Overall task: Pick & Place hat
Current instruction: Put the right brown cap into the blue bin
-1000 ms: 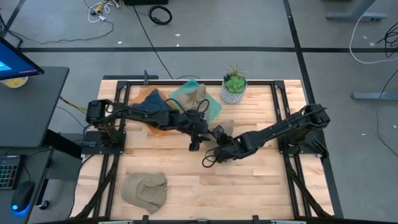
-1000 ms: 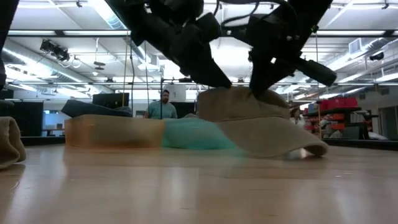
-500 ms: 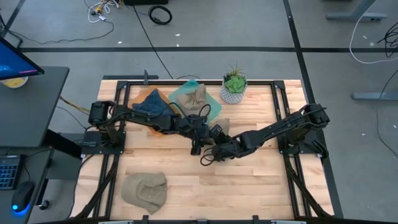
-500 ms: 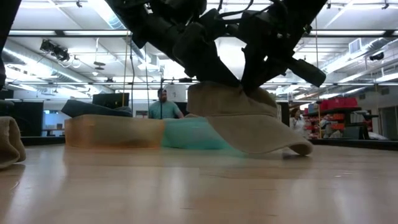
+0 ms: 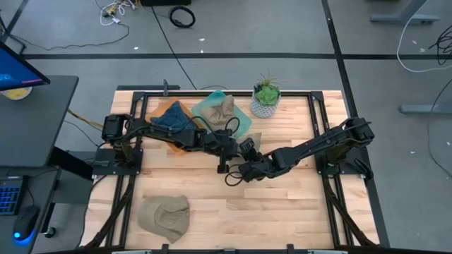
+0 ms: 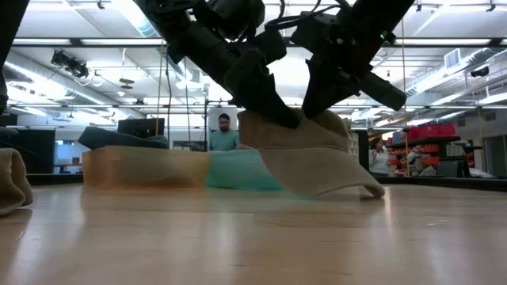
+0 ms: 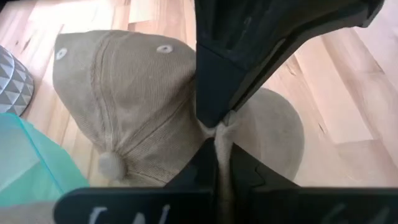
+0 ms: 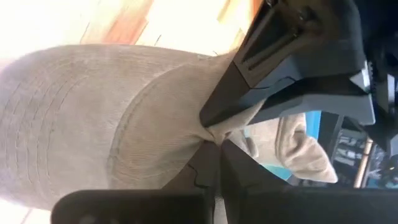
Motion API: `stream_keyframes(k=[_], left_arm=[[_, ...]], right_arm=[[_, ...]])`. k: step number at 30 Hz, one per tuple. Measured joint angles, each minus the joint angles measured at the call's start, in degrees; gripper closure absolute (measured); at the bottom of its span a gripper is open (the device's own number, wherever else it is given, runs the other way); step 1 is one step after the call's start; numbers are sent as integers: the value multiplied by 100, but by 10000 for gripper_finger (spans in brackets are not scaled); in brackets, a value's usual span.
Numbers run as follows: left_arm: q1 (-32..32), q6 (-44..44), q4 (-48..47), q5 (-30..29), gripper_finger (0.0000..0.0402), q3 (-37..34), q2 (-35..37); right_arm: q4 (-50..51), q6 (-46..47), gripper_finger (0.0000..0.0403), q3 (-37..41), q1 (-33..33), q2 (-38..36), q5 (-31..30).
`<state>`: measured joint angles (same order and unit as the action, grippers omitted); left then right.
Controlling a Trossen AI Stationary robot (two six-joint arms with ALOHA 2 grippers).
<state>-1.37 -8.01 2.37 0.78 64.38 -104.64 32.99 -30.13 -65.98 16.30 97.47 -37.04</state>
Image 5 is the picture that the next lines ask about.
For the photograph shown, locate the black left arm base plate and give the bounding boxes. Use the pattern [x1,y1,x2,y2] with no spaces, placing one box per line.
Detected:
[92,147,144,176]

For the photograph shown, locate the khaki fabric hat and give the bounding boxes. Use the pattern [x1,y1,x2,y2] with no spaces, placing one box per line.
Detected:
[136,195,191,244]

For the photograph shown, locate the black mouse with blue light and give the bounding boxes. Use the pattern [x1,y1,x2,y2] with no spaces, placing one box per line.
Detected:
[13,205,40,243]

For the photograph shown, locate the white floor cable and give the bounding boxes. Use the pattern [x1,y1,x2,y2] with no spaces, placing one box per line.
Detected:
[396,0,452,73]

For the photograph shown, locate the black curved floor cable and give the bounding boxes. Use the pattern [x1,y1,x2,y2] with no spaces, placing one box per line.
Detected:
[424,77,452,179]

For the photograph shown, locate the blue backlit keyboard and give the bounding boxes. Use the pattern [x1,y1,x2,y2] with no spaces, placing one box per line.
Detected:
[0,176,23,217]

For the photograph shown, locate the coiled black cable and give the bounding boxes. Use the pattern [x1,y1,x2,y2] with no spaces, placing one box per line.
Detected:
[167,6,196,29]

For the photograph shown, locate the thin black floor cable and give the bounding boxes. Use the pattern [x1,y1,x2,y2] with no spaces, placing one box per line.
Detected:
[9,21,131,52]

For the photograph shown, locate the yellow round object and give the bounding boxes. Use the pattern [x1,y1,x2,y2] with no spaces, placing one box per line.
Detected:
[0,86,33,101]

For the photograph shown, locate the teal translucent plastic tray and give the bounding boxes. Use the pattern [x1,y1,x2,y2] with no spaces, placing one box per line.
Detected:
[190,90,253,139]

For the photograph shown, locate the blue denim hat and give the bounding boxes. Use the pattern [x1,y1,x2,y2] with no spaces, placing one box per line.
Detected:
[150,101,197,132]

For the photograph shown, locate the succulent in white patterned pot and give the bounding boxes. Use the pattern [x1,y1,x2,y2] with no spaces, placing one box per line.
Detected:
[249,70,283,119]

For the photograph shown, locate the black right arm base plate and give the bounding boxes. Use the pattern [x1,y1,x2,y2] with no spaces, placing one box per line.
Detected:
[315,145,368,176]

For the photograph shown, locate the black left wrist camera cable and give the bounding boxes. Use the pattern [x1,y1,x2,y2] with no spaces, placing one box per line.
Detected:
[225,116,242,138]

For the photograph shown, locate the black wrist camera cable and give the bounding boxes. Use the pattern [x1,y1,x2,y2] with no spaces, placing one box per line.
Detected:
[225,116,242,138]
[225,163,245,187]

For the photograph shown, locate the black aluminium table frame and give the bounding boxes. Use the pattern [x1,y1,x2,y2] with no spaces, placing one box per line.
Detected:
[83,90,381,254]

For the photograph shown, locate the grey keyboard desk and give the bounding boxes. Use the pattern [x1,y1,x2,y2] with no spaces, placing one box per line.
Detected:
[0,147,95,254]

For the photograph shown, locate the white and yellow cable bundle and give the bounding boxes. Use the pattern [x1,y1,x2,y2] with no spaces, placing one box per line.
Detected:
[94,0,138,28]

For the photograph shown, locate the tan fabric hat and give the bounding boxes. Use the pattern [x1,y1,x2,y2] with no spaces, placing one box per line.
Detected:
[200,95,236,126]

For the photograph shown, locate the long black floor cable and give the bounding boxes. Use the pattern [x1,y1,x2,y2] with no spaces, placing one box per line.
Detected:
[150,6,198,90]

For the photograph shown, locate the black desk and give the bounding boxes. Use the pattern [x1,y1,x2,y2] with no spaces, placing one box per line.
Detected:
[0,75,80,169]

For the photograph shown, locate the grey desk foot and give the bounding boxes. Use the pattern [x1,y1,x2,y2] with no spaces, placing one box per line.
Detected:
[399,103,452,115]
[369,0,432,26]

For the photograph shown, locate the tangled black cables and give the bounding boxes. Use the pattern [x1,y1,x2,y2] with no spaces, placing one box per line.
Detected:
[428,23,452,66]

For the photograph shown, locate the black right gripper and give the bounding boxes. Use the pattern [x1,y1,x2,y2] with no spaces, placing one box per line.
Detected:
[239,138,280,183]

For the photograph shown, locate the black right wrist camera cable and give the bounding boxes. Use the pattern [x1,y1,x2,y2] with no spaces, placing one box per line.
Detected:
[225,163,245,187]

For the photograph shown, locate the monitor with blue screen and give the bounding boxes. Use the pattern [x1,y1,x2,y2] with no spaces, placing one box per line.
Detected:
[0,40,51,92]

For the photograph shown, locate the orange translucent plastic tray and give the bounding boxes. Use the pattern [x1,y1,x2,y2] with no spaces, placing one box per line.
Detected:
[145,97,206,155]

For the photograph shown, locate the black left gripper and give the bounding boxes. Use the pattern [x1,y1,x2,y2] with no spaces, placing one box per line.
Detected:
[203,129,242,174]

